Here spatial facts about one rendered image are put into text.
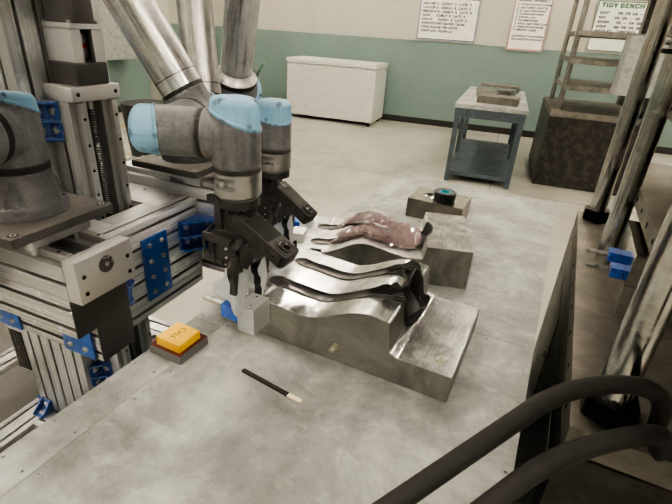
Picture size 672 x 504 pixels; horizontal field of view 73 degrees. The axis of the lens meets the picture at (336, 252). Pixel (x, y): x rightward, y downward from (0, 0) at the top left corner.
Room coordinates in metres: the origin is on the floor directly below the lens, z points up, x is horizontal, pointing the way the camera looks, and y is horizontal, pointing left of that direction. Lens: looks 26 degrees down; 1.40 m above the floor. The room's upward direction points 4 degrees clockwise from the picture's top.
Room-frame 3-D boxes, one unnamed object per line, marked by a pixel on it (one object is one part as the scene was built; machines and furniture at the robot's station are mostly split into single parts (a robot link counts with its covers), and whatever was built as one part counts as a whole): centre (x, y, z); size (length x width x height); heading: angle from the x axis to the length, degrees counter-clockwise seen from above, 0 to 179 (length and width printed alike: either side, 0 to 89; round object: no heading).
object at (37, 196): (0.84, 0.63, 1.09); 0.15 x 0.15 x 0.10
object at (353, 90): (8.03, 0.17, 0.47); 1.52 x 0.77 x 0.94; 72
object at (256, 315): (0.70, 0.18, 0.93); 0.13 x 0.05 x 0.05; 65
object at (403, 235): (1.20, -0.12, 0.90); 0.26 x 0.18 x 0.08; 82
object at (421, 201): (1.59, -0.37, 0.83); 0.20 x 0.15 x 0.07; 65
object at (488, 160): (5.57, -1.72, 0.44); 1.90 x 0.70 x 0.89; 162
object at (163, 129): (0.72, 0.26, 1.25); 0.11 x 0.11 x 0.08; 88
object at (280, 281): (0.87, -0.04, 0.92); 0.35 x 0.16 x 0.09; 65
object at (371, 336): (0.85, -0.05, 0.87); 0.50 x 0.26 x 0.14; 65
